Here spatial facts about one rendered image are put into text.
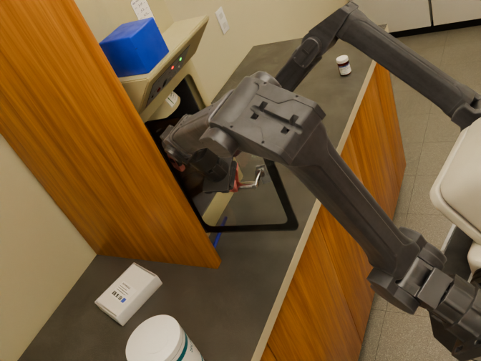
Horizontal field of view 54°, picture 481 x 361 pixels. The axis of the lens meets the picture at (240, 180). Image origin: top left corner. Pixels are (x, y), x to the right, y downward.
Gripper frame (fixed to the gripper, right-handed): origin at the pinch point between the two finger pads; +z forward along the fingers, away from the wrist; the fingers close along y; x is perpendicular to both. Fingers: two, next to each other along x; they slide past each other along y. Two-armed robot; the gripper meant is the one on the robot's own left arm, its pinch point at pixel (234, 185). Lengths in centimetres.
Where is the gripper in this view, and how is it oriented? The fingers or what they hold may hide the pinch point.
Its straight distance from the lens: 115.7
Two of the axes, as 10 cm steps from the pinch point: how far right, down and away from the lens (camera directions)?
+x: 9.0, -0.5, -4.3
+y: -1.3, 9.2, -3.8
